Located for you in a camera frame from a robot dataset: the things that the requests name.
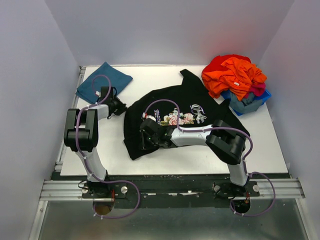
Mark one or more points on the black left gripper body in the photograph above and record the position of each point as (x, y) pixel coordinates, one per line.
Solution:
(119, 106)

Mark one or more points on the black floral print t-shirt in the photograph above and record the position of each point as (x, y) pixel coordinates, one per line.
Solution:
(188, 104)

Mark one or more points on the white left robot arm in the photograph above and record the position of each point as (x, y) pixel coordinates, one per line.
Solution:
(81, 131)

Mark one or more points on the blue plastic bin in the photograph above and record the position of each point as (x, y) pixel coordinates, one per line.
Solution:
(264, 97)

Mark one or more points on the orange t-shirt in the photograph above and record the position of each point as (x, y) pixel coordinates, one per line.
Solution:
(238, 79)

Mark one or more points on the teal t-shirt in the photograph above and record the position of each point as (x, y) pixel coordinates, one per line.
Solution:
(101, 77)

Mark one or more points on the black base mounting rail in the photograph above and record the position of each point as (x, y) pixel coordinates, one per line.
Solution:
(153, 191)

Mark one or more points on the magenta t-shirt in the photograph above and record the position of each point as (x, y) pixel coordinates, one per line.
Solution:
(256, 89)

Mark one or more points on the aluminium extrusion frame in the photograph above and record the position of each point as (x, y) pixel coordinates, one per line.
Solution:
(63, 214)

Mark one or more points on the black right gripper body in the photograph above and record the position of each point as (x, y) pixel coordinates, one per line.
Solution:
(153, 140)

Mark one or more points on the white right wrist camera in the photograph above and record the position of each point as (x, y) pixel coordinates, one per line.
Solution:
(146, 116)

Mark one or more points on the red t-shirt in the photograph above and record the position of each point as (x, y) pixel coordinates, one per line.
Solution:
(216, 63)

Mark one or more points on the grey-teal t-shirt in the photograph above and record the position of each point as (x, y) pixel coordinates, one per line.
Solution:
(246, 105)

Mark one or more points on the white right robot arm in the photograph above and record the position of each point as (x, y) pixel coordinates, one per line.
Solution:
(227, 143)

